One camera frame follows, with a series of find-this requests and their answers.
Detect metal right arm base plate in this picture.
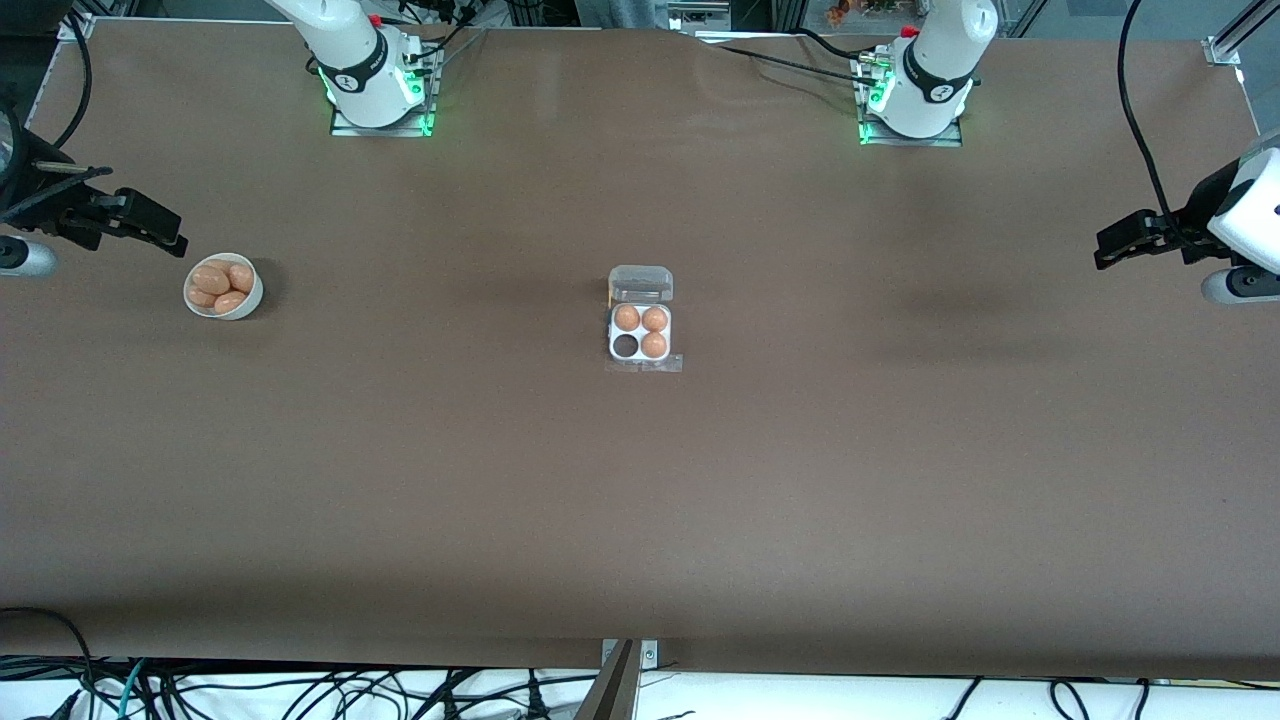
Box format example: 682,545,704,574
330,45,441,138

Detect dark camera stand beam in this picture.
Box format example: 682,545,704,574
572,640,641,720

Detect black cable on table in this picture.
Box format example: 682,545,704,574
715,42,881,87
795,27,881,63

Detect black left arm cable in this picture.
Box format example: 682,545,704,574
1116,0,1201,246

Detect clear plastic egg box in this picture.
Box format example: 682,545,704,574
606,264,685,375

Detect white round bowl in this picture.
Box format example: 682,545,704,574
183,252,265,322

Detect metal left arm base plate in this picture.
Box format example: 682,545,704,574
857,50,964,148

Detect grey fabric background object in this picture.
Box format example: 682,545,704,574
575,0,673,31

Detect black looped cable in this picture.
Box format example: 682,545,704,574
0,606,98,720

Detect black base power cables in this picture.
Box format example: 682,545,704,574
395,0,491,61

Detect silver table edge rail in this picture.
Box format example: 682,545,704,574
1236,62,1263,136

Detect teal cable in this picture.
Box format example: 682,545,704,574
112,658,151,720

